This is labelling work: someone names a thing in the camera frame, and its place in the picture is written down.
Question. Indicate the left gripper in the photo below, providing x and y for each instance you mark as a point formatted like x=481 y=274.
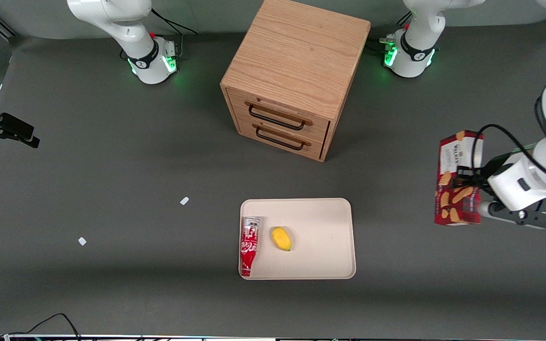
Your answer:
x=485 y=178

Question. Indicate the red cookie box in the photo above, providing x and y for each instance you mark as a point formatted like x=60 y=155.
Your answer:
x=458 y=203

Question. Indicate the cream plastic tray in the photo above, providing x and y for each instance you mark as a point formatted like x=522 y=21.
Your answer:
x=320 y=237

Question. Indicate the wooden drawer front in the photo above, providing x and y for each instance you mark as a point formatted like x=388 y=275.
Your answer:
x=277 y=137
x=277 y=111

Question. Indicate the yellow lemon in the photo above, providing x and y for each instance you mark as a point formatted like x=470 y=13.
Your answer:
x=281 y=238

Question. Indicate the wooden two-drawer cabinet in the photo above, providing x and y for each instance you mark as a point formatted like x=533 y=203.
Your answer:
x=296 y=61

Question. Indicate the red cola bottle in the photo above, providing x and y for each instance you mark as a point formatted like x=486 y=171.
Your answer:
x=249 y=244

